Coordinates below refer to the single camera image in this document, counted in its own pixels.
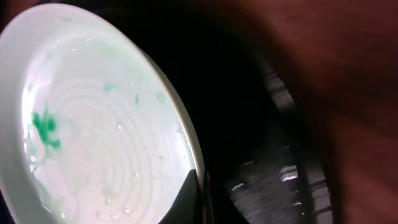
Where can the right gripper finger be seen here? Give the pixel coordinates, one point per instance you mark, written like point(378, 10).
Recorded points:
point(186, 208)

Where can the mint plate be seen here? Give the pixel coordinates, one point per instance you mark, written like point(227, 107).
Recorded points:
point(92, 131)

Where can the round black tray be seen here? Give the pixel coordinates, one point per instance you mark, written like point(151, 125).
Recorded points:
point(260, 162)

